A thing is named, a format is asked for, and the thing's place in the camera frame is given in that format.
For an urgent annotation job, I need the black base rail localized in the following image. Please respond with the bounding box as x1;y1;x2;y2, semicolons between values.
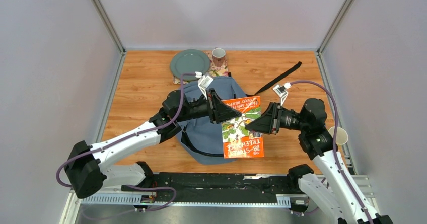
121;162;310;212

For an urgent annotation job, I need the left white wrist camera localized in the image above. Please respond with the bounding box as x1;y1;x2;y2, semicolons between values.
197;74;214;99

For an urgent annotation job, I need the green ceramic plate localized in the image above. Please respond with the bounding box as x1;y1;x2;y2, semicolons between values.
170;49;211;81

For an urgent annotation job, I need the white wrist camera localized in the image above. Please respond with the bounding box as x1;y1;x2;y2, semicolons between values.
197;74;214;99
272;82;292;106

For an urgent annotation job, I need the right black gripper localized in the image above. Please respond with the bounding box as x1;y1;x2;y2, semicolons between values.
245;102;308;134

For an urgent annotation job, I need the orange treehouse book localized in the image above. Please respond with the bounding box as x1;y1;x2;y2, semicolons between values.
221;96;264;159

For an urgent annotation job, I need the pink patterned mug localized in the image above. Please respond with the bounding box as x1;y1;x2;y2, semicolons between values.
211;48;226;67

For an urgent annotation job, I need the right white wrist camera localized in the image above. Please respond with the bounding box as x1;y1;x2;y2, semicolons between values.
272;82;292;106

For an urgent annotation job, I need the yellow mug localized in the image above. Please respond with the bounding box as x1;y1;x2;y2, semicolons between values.
328;127;348;146

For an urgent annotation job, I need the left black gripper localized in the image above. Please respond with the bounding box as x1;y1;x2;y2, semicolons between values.
175;88;241;124

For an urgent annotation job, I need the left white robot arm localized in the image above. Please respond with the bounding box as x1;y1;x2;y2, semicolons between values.
60;89;241;199

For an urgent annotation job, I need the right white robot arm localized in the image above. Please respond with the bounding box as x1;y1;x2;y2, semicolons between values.
246;98;392;223

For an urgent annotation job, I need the floral placemat tray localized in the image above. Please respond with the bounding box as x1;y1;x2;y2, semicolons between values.
172;50;229;85

